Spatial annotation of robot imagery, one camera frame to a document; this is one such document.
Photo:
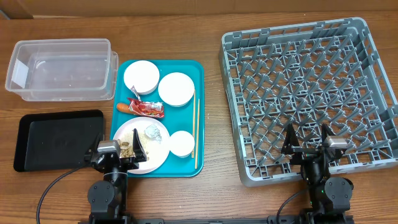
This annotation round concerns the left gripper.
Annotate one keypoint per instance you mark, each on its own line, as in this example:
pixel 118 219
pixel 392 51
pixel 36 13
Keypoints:
pixel 130 163

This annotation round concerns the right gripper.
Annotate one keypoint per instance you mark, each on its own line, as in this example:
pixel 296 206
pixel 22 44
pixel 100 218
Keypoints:
pixel 290 146

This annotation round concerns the peanuts and rice scraps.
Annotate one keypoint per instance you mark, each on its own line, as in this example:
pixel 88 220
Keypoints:
pixel 126 143

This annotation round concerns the foil ball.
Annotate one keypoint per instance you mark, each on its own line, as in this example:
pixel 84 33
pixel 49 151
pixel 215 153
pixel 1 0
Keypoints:
pixel 153 132

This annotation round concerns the pink dinner plate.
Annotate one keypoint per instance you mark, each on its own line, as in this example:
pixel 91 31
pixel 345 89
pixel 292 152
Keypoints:
pixel 156 149

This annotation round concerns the red snack wrapper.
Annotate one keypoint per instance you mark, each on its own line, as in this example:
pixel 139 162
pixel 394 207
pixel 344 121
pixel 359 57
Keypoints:
pixel 145 108

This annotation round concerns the white cup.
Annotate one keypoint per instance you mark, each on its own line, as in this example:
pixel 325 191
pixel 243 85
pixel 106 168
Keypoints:
pixel 181 144

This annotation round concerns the pink bowl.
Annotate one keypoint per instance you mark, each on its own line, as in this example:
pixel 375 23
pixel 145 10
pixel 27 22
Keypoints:
pixel 143 76

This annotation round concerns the white bowl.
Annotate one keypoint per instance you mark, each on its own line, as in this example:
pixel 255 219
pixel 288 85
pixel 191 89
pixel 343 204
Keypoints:
pixel 176 89

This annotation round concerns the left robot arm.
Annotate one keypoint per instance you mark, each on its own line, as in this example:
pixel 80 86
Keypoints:
pixel 108 197

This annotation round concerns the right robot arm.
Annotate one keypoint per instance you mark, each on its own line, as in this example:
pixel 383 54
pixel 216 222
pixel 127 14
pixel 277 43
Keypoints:
pixel 329 196

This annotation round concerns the grey dishwasher rack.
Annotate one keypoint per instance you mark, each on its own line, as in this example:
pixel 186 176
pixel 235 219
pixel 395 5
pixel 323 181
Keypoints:
pixel 307 75

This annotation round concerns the orange carrot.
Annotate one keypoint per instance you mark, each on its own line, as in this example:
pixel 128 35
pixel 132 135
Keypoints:
pixel 124 108

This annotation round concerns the black tray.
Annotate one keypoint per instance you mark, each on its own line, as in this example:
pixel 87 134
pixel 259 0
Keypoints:
pixel 51 141

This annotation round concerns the wooden chopstick left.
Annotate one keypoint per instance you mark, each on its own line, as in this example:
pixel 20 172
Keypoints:
pixel 194 121

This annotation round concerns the wooden chopstick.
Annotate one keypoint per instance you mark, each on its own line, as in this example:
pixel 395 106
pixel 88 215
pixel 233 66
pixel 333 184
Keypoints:
pixel 194 121
pixel 197 135

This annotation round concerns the teal serving tray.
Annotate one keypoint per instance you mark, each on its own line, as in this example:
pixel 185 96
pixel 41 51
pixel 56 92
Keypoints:
pixel 176 118

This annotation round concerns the wooden chopstick right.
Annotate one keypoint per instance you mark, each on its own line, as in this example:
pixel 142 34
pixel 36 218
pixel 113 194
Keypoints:
pixel 197 135

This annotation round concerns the clear plastic bin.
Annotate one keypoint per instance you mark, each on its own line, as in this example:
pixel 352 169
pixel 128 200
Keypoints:
pixel 63 70

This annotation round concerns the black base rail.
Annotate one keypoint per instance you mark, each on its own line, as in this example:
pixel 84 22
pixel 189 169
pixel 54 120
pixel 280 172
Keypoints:
pixel 284 219

